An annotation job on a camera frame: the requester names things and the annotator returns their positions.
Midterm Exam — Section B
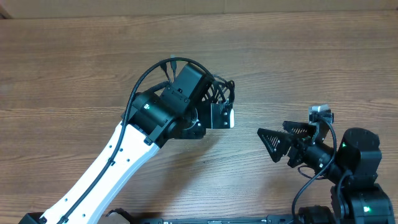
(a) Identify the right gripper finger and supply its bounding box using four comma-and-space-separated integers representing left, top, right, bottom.
282, 121, 316, 137
257, 128, 294, 162

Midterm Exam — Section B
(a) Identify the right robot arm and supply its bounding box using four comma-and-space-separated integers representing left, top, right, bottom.
257, 119, 395, 224

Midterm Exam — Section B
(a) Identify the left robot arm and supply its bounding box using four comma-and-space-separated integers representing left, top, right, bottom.
21, 58, 235, 224

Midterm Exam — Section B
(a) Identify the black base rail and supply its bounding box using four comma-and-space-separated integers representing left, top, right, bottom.
133, 215, 294, 224

